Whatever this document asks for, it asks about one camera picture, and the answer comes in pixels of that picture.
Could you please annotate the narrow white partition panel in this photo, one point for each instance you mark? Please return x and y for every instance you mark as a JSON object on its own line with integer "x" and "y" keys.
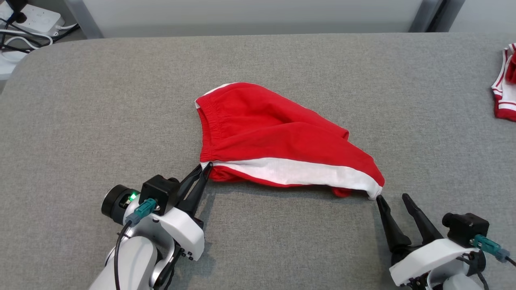
{"x": 487, "y": 14}

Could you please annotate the teal camera connector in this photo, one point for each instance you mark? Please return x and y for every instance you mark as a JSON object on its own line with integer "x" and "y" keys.
{"x": 487, "y": 245}
{"x": 141, "y": 211}

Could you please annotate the wide white partition panel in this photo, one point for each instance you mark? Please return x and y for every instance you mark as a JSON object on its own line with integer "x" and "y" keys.
{"x": 250, "y": 16}

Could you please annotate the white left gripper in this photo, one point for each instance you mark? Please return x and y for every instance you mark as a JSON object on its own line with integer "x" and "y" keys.
{"x": 185, "y": 235}

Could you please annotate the teal left camera connector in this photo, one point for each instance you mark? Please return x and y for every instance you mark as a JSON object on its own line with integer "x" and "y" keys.
{"x": 141, "y": 211}

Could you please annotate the black power adapter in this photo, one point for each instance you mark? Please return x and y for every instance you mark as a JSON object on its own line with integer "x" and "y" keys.
{"x": 15, "y": 10}

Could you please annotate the red shorts with white stripe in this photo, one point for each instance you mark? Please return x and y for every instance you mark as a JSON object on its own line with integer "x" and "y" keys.
{"x": 282, "y": 137}

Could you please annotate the plain white power strip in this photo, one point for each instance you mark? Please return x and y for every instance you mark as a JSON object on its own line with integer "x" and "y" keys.
{"x": 10, "y": 66}

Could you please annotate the red Bulls 23 jersey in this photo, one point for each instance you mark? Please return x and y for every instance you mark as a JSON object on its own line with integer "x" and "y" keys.
{"x": 507, "y": 88}

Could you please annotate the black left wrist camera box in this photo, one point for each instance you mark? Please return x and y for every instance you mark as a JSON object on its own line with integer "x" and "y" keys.
{"x": 159, "y": 192}

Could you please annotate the white power strip with sockets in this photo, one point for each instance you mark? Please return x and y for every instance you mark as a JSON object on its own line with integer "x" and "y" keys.
{"x": 40, "y": 18}

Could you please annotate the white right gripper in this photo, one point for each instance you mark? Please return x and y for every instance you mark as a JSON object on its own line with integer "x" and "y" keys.
{"x": 427, "y": 257}

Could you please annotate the teal right camera connector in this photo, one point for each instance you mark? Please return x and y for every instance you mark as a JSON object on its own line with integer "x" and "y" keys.
{"x": 487, "y": 245}

